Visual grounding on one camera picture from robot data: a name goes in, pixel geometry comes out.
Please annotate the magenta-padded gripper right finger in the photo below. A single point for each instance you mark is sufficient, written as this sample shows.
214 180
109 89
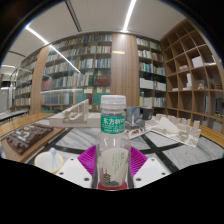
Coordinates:
151 170

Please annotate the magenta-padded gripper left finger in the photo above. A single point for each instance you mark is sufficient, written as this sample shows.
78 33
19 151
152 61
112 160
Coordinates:
73 170

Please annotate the clear green-labelled drink bottle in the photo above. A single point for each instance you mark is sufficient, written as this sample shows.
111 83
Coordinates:
112 153

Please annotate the white plastic stirrer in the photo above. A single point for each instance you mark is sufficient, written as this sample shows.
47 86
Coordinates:
53 156

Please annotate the white yellow-rimmed cup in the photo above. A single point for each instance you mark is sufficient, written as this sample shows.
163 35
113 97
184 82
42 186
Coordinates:
41 163

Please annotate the white architectural model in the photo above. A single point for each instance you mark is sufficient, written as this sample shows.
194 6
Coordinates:
176 131

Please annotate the beige architectural model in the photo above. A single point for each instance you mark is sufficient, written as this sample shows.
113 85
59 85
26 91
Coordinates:
71 116

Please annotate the brown model on wooden board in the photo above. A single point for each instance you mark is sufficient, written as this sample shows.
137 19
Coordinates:
26 138

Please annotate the curved wooden bench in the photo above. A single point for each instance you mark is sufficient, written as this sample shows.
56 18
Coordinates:
20 120
213 135

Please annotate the curved book-filled bookshelf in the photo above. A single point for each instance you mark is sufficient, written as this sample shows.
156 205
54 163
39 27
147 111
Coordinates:
25 86

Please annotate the narrow book-filled bookshelf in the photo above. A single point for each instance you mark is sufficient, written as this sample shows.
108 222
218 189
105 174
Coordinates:
150 73

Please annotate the wide book-filled bookshelf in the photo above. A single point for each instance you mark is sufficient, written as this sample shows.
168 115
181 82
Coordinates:
83 66

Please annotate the wooden cubby shelf unit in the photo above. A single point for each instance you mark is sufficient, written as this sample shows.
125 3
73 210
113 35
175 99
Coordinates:
193 73

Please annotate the linear ceiling light strip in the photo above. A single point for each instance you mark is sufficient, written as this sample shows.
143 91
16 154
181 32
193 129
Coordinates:
129 15

